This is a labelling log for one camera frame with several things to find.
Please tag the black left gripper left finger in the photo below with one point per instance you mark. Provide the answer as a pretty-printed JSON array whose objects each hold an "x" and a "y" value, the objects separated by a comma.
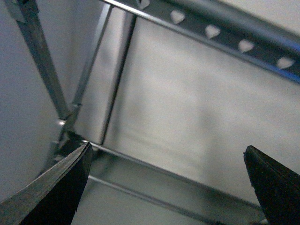
[{"x": 54, "y": 196}]

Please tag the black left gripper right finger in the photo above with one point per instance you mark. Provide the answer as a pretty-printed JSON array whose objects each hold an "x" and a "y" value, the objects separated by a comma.
[{"x": 277, "y": 187}]

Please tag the grey metal clothes rack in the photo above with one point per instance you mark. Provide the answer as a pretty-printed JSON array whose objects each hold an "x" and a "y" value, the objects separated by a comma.
[{"x": 169, "y": 93}]

